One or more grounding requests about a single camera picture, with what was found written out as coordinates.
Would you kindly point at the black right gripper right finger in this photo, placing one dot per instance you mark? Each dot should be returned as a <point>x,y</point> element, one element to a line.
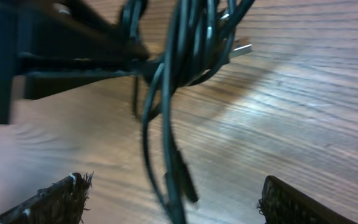
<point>283,204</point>

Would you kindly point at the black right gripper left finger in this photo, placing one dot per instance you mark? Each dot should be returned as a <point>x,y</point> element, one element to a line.
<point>61,203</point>

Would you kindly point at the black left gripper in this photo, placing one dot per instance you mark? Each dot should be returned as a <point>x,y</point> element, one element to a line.
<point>60,29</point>

